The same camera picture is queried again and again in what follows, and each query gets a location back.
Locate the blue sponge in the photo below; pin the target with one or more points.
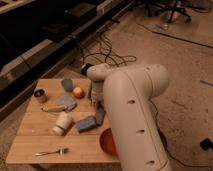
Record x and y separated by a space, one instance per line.
86 124

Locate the office chair base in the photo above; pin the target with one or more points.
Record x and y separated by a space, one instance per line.
156 7

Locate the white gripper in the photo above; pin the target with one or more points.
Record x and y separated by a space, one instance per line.
97 91

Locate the dark shelf unit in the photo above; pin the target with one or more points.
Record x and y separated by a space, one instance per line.
35 38

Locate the silver fork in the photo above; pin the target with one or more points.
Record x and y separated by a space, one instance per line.
59 151

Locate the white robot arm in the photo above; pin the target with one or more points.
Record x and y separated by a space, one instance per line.
126 92

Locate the orange bowl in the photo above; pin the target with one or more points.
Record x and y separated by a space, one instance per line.
106 142

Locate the small metal cup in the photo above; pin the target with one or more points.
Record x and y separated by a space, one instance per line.
40 96

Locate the yellow banana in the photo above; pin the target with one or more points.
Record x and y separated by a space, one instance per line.
54 108

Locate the blue grey cup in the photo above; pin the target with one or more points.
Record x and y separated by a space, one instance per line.
67 84

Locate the wooden table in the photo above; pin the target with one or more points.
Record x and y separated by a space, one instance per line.
35 135

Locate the black box on floor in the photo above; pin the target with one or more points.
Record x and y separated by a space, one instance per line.
84 68

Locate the grey blue cloth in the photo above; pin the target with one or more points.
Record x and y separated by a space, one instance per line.
68 101

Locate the red yellow apple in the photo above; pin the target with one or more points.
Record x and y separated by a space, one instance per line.
78 92

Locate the green plastic tray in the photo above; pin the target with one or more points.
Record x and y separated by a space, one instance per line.
89 95

